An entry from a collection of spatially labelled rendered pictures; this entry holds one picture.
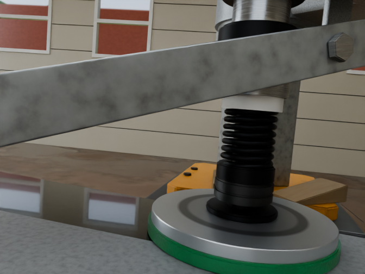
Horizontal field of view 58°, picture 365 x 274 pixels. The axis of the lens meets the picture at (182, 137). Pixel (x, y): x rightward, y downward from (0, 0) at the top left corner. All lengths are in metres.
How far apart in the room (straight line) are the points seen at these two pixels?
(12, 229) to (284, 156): 0.89
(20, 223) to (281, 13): 0.37
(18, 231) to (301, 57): 0.34
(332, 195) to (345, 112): 5.82
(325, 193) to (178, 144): 5.65
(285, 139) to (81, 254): 0.88
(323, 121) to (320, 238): 6.35
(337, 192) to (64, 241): 0.82
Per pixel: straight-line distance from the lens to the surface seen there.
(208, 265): 0.32
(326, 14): 0.58
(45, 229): 0.40
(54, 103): 0.26
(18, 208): 0.47
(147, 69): 0.27
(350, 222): 1.03
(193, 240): 0.32
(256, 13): 0.37
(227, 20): 1.10
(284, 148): 1.12
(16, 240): 0.38
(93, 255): 0.34
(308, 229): 0.39
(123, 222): 0.42
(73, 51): 7.24
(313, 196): 0.97
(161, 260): 0.33
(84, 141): 7.09
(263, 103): 0.36
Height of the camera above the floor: 1.01
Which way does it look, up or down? 5 degrees down
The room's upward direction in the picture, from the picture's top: 5 degrees clockwise
